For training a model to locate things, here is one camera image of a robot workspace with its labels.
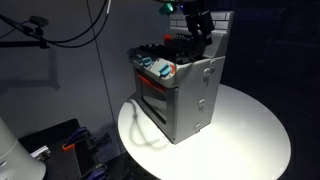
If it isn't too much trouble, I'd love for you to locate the black mounting board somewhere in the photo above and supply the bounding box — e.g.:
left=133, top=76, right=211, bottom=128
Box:
left=18, top=118, right=116, bottom=180

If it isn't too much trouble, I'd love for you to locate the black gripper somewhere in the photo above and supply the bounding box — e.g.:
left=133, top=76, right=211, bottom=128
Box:
left=182, top=0, right=216, bottom=47

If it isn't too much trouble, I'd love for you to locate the black camera on stand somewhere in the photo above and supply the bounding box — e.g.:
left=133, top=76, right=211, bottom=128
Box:
left=0, top=13, right=51, bottom=50

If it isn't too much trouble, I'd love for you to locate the teal gripper mount piece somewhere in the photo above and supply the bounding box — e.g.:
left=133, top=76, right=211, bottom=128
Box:
left=158, top=2, right=175, bottom=15

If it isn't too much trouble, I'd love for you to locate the grey toy stove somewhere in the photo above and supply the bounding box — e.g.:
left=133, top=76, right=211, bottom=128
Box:
left=127, top=10, right=235, bottom=145

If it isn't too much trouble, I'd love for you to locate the purple spring clamp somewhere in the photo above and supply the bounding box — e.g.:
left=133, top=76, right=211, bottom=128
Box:
left=81, top=163, right=108, bottom=180

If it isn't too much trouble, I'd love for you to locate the silver metal bracket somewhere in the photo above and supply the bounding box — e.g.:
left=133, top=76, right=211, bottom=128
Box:
left=30, top=145, right=52, bottom=161

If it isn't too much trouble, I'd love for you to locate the purple clamp with orange tip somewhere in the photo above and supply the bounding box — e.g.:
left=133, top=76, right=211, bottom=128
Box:
left=61, top=126, right=90, bottom=152

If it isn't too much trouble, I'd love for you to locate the black hanging cable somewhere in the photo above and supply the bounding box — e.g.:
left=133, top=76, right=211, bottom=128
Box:
left=43, top=0, right=110, bottom=44
left=46, top=0, right=113, bottom=50

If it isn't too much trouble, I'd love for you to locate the grey oven door with window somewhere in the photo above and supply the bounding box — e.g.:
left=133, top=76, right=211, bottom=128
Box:
left=132, top=66, right=177, bottom=136

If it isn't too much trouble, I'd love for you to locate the red oven door handle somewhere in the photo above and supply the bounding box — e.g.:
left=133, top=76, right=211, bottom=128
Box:
left=137, top=73, right=167, bottom=94

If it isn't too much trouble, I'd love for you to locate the black stovetop burner grate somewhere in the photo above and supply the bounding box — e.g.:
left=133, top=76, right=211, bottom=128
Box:
left=138, top=33, right=206, bottom=65

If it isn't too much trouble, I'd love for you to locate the thin black cable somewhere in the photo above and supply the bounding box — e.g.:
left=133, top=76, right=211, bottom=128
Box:
left=0, top=24, right=21, bottom=40

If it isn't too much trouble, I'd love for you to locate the black spring clamp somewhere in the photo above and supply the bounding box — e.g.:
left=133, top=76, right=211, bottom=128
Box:
left=89, top=132, right=113, bottom=148

